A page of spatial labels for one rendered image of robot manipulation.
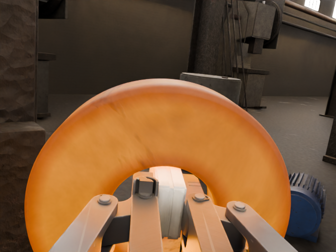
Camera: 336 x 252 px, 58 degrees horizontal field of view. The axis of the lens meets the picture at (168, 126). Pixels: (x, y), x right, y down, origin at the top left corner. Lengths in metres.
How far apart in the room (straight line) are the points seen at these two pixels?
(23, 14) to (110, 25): 6.89
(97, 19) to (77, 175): 7.10
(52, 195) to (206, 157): 0.09
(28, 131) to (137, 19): 7.37
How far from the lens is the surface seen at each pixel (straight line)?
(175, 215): 0.16
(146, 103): 0.16
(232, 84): 2.73
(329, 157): 4.08
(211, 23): 4.27
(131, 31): 7.69
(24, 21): 0.53
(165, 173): 0.16
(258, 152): 0.18
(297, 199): 1.94
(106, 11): 7.37
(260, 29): 7.97
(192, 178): 0.18
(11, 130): 0.49
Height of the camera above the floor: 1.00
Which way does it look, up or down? 12 degrees down
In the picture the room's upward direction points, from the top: 6 degrees clockwise
